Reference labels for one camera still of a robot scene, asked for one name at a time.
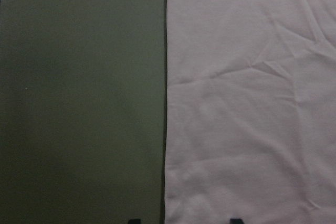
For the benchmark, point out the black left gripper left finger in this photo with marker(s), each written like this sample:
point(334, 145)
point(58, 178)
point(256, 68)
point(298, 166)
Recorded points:
point(134, 221)

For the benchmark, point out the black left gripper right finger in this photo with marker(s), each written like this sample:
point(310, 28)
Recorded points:
point(235, 221)

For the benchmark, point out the pink Snoopy t-shirt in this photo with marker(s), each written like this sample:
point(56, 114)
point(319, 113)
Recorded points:
point(250, 111)

